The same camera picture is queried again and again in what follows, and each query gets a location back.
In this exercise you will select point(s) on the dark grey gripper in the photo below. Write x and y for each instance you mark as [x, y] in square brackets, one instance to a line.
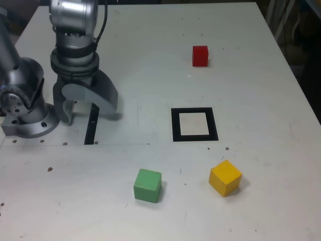
[75, 66]

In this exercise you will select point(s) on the green cube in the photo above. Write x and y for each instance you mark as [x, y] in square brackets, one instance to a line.
[146, 185]

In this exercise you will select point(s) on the red cube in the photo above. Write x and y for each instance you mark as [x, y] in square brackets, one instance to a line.
[200, 56]

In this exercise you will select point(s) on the yellow cube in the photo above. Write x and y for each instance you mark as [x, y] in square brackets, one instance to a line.
[224, 178]

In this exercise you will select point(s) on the black tape square outline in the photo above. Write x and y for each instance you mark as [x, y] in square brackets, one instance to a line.
[175, 125]

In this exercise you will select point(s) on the black tape strip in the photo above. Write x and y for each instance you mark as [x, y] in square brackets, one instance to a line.
[90, 130]

